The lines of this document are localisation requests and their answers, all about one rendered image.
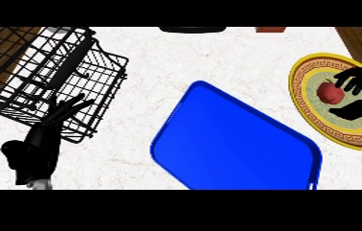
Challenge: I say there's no yellow patterned plate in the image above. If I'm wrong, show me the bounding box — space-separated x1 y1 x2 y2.
286 52 362 151

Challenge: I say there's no black rounded appliance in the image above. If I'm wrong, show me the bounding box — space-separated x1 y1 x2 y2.
156 26 227 35

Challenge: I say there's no red bell pepper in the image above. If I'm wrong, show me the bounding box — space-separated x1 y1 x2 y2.
314 79 345 105

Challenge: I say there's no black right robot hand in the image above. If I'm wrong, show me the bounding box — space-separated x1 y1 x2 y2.
328 66 362 121

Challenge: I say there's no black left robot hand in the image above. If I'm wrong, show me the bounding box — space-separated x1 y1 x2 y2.
0 93 97 187

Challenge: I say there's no blue tray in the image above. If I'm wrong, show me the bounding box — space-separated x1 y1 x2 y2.
147 80 323 191

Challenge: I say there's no red-brown block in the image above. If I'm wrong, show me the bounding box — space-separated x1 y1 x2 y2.
254 26 286 34

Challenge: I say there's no black wire basket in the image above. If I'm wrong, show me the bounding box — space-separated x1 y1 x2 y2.
0 26 130 145

